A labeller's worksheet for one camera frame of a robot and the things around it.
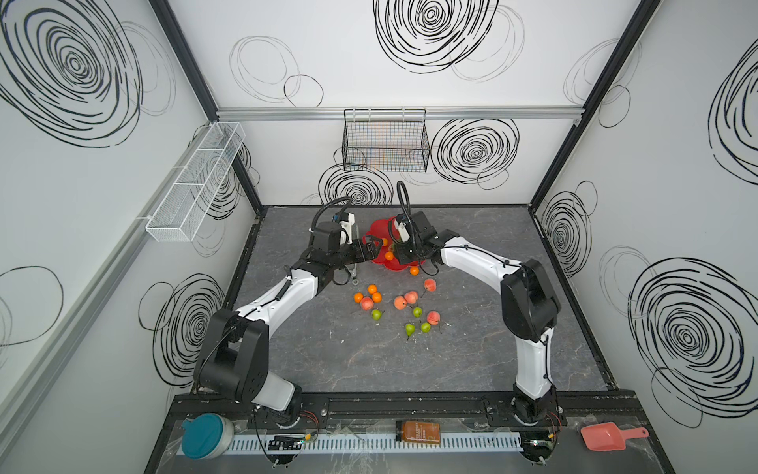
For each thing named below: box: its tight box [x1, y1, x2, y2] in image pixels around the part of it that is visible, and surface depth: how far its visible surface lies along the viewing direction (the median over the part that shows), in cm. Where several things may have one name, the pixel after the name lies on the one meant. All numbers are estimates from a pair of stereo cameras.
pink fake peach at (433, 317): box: [426, 311, 441, 326], surface depth 89 cm
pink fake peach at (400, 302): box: [393, 295, 408, 311], surface depth 93 cm
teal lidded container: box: [180, 412, 234, 461], surface depth 66 cm
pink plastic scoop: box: [580, 422, 650, 452], surface depth 71 cm
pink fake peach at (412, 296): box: [404, 290, 420, 305], surface depth 93 cm
